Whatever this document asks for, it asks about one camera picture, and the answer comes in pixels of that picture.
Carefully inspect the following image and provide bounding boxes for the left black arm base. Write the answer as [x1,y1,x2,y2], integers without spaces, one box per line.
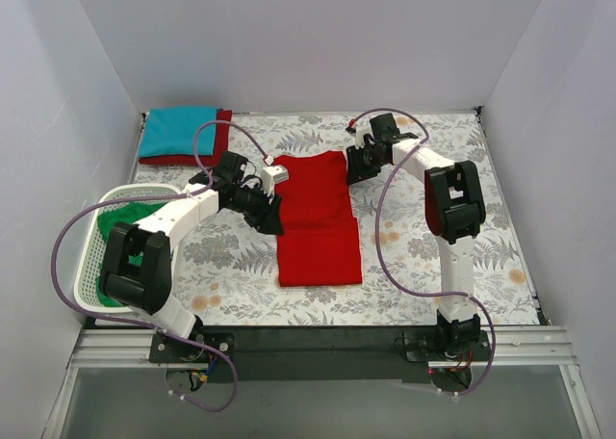
[147,329,236,392]

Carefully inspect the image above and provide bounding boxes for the aluminium rail frame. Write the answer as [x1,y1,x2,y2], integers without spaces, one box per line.
[44,325,601,438]

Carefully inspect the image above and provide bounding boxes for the purple cable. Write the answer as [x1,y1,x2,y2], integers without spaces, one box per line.
[50,119,275,413]
[348,107,497,398]

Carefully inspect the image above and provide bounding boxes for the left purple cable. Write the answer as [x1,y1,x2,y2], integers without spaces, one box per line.
[50,119,275,413]

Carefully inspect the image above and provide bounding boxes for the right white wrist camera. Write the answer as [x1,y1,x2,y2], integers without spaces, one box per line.
[346,118,374,149]

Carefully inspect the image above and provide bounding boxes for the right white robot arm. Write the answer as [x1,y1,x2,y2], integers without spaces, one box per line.
[346,108,487,360]

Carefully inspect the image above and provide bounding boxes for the folded teal t-shirt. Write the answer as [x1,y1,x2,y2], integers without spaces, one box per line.
[139,106,218,158]

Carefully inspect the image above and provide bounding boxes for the white plastic laundry basket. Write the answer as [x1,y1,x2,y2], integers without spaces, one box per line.
[73,183,180,317]

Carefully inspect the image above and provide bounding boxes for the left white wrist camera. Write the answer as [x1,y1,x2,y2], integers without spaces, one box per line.
[260,166,289,196]

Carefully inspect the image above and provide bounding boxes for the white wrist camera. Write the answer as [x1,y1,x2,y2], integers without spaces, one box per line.
[346,118,374,149]
[260,166,289,196]

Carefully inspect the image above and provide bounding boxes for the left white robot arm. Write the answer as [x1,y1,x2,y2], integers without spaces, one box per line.
[99,151,289,362]

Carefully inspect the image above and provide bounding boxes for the green t-shirt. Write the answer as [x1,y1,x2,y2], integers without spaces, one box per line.
[95,202,165,308]

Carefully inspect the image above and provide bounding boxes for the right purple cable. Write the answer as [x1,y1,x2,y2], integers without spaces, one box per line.
[348,107,497,398]

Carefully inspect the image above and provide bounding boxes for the folded dark red t-shirt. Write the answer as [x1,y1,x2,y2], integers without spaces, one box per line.
[138,108,232,167]

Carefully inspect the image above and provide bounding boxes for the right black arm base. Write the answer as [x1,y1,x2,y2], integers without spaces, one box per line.
[394,312,492,393]

